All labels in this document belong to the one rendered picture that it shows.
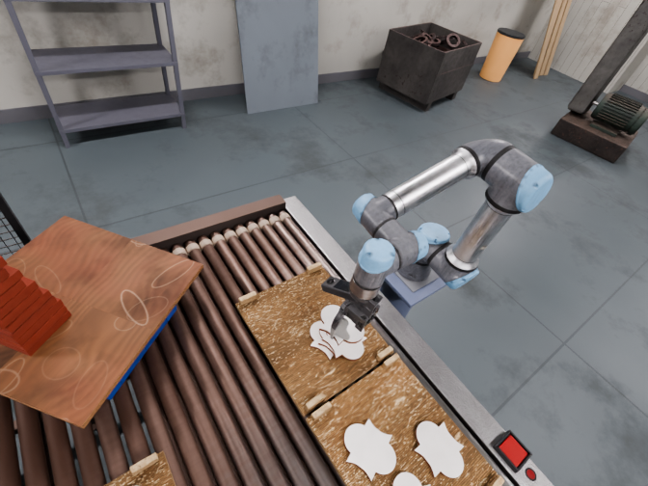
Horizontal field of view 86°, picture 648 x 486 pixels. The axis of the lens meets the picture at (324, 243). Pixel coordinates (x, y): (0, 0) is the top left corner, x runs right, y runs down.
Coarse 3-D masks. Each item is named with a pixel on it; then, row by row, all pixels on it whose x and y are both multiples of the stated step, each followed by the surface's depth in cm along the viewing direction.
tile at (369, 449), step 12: (348, 432) 92; (360, 432) 92; (372, 432) 93; (348, 444) 90; (360, 444) 90; (372, 444) 91; (384, 444) 91; (348, 456) 88; (360, 456) 88; (372, 456) 89; (384, 456) 89; (360, 468) 87; (372, 468) 87; (384, 468) 87
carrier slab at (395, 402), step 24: (360, 384) 102; (384, 384) 103; (408, 384) 105; (336, 408) 96; (360, 408) 97; (384, 408) 99; (408, 408) 100; (432, 408) 101; (336, 432) 92; (384, 432) 94; (408, 432) 95; (456, 432) 97; (336, 456) 88; (408, 456) 91; (480, 456) 94; (360, 480) 86; (384, 480) 86; (432, 480) 88; (456, 480) 89; (480, 480) 90
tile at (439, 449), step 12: (420, 432) 94; (432, 432) 95; (444, 432) 95; (420, 444) 92; (432, 444) 93; (444, 444) 93; (456, 444) 94; (432, 456) 91; (444, 456) 91; (456, 456) 92; (432, 468) 89; (444, 468) 89; (456, 468) 90
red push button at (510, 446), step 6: (510, 438) 99; (504, 444) 98; (510, 444) 98; (516, 444) 98; (504, 450) 97; (510, 450) 97; (516, 450) 97; (522, 450) 97; (510, 456) 96; (516, 456) 96; (522, 456) 96; (516, 462) 95
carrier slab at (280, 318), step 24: (288, 288) 121; (312, 288) 123; (240, 312) 112; (264, 312) 113; (288, 312) 115; (312, 312) 116; (264, 336) 108; (288, 336) 109; (288, 360) 104; (312, 360) 105; (360, 360) 107; (288, 384) 99; (312, 384) 100; (336, 384) 101
